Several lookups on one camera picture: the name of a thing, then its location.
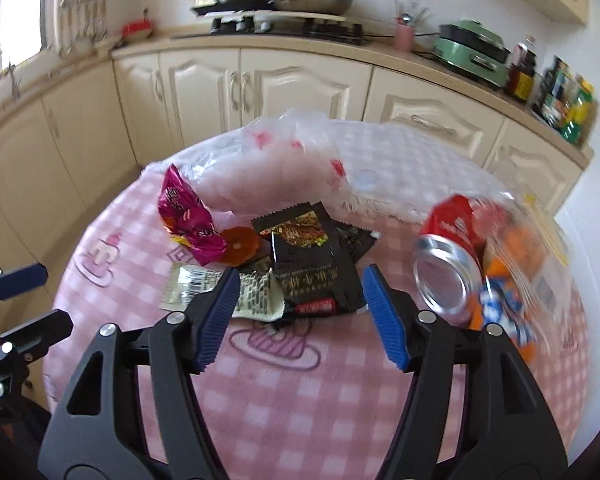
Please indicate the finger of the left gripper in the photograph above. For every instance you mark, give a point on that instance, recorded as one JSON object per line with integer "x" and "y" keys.
{"x": 38, "y": 335}
{"x": 17, "y": 282}

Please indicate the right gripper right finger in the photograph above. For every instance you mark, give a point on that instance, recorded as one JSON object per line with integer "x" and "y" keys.
{"x": 507, "y": 430}

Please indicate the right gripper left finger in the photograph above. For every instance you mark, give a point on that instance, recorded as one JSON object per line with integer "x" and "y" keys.
{"x": 97, "y": 430}

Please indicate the white barcode sachet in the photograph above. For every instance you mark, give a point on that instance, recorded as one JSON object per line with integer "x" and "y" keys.
{"x": 260, "y": 298}

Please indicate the magenta snack wrapper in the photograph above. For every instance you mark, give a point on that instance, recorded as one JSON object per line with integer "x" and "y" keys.
{"x": 187, "y": 220}

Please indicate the orange round wrapper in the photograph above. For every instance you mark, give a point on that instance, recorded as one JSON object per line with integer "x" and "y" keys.
{"x": 242, "y": 244}

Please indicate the black snack packet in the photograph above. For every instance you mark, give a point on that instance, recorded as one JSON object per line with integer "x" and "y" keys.
{"x": 311, "y": 263}

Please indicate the clear plastic bag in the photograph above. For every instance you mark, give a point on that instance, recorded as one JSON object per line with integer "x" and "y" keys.
{"x": 275, "y": 164}

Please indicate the cream kitchen cabinets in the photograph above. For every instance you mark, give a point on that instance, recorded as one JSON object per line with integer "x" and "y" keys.
{"x": 80, "y": 133}

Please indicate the pink checkered tablecloth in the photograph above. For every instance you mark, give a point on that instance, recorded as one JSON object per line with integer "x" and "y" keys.
{"x": 317, "y": 399}

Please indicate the orange soda can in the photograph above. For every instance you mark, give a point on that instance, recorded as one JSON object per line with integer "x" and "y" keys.
{"x": 505, "y": 297}

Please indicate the red soda can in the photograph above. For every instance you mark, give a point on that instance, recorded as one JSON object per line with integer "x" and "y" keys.
{"x": 446, "y": 259}

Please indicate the clear yellow plastic wrapper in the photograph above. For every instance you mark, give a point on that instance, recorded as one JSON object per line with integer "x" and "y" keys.
{"x": 551, "y": 284}

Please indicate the small black packet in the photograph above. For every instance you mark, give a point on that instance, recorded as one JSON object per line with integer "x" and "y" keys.
{"x": 357, "y": 240}

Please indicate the hanging utensil rack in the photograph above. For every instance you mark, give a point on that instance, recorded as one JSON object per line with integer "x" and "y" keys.
{"x": 81, "y": 27}

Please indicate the red bowl on counter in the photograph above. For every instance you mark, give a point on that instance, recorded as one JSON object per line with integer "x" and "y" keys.
{"x": 138, "y": 30}

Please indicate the green yellow condiment bottle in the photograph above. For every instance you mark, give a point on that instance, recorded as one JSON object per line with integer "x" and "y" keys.
{"x": 577, "y": 111}

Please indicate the dark soy sauce bottle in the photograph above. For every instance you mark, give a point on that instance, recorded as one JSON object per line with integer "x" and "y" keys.
{"x": 521, "y": 74}

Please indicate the black gas stove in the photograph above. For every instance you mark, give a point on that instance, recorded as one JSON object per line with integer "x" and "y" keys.
{"x": 325, "y": 27}

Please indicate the green electric grill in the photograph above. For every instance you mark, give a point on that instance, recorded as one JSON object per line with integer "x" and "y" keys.
{"x": 467, "y": 47}

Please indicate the pink utensil holder cup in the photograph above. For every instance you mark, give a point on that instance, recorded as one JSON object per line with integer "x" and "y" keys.
{"x": 407, "y": 20}

